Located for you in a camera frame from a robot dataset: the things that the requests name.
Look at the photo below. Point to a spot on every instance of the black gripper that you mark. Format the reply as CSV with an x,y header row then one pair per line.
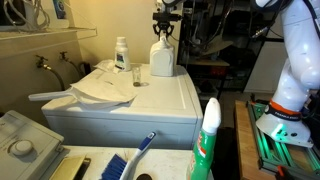
x,y
164,23

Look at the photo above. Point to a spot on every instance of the large white detergent jug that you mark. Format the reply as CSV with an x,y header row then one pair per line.
x,y
161,61

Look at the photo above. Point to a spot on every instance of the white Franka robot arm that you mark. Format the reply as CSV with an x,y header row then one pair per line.
x,y
300,66

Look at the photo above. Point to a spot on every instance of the white washing machine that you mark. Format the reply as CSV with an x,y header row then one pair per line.
x,y
160,100

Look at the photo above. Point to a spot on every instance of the small white bottle blue label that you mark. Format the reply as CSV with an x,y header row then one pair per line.
x,y
122,57

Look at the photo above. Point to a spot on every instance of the clear glass cup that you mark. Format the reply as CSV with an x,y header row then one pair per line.
x,y
136,77

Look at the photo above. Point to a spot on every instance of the white crumpled cloth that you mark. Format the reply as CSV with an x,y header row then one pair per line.
x,y
106,65

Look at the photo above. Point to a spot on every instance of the black metal storage rack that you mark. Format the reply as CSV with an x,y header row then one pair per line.
x,y
230,50

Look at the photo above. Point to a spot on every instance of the blue printed package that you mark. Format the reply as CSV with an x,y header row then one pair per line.
x,y
59,9

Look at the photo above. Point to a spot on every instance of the green spray bottle white cap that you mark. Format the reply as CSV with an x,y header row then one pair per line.
x,y
204,150

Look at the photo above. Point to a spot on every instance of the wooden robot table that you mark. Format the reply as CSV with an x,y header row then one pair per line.
x,y
245,150

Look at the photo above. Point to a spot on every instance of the dark round disc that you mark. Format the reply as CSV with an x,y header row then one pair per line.
x,y
144,177

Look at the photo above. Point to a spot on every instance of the white appliance with round knob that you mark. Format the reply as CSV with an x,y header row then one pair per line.
x,y
26,160

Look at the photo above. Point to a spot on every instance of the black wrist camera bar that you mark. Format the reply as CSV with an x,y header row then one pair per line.
x,y
166,16

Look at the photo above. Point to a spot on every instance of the dark metal wall faucet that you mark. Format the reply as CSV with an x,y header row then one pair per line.
x,y
40,61
63,56

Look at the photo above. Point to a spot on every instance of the white wall shelf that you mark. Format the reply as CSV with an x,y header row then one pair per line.
x,y
50,31

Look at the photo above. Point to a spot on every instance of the aluminium frame with green light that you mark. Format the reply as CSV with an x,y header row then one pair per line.
x,y
266,150

